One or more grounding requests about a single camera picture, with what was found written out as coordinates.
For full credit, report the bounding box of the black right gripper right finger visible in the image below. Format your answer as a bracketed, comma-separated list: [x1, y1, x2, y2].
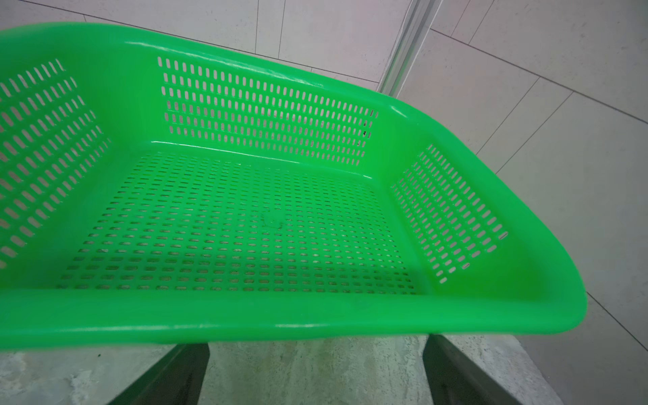
[422, 334, 521, 405]

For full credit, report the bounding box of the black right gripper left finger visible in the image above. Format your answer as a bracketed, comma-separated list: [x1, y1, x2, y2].
[110, 344, 210, 404]

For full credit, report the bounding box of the green plastic basket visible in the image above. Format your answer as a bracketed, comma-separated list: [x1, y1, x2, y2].
[1, 23, 587, 351]

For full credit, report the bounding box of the aluminium corner post right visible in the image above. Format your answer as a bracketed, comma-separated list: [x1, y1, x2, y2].
[377, 0, 443, 98]

